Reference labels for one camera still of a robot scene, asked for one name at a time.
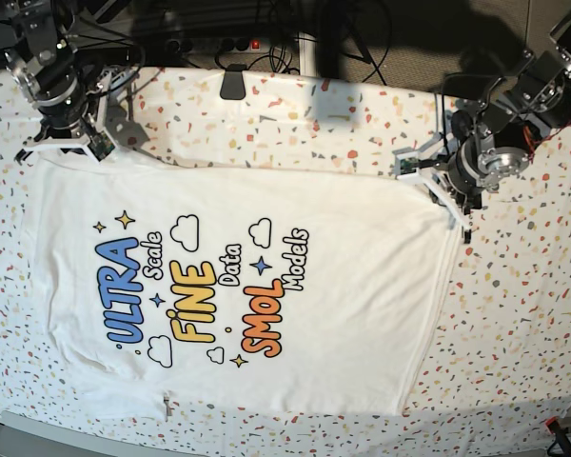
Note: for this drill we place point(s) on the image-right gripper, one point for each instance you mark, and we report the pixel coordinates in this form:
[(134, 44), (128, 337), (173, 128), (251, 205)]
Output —
[(478, 166)]

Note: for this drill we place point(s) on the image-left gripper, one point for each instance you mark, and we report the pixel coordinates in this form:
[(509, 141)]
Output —
[(73, 112)]

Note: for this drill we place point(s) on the white printed T-shirt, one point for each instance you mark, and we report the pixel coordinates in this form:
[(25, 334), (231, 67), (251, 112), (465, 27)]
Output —
[(258, 288)]

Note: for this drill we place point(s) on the terrazzo patterned tablecloth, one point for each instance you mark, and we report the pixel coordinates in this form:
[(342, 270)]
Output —
[(498, 366)]

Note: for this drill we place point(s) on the black table clamp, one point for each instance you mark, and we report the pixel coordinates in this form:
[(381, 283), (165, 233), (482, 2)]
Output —
[(233, 86)]

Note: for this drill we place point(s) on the red clamp bottom right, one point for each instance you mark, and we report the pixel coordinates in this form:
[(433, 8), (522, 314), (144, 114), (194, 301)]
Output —
[(561, 445)]

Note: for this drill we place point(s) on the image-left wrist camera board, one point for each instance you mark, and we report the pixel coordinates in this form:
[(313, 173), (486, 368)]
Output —
[(101, 146)]

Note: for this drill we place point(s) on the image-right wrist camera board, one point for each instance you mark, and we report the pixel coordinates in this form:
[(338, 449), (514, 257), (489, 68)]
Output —
[(406, 165)]

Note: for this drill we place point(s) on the white metal stand post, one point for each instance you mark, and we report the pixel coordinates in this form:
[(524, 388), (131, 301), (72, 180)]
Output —
[(307, 50)]

